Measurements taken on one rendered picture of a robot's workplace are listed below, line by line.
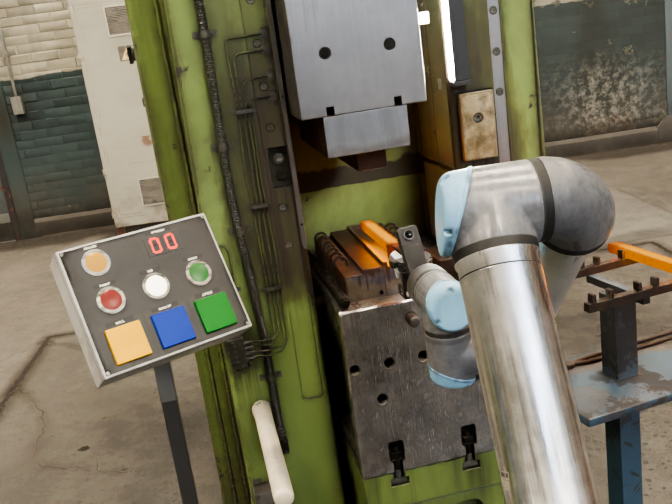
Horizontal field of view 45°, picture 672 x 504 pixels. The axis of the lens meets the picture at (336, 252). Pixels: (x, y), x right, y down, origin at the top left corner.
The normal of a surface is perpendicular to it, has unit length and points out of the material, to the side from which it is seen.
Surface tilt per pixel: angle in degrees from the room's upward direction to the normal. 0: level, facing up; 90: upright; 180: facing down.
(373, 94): 90
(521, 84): 90
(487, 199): 60
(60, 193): 89
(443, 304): 85
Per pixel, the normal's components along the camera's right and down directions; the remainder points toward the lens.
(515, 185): -0.02, -0.38
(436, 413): 0.19, 0.24
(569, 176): 0.29, -0.43
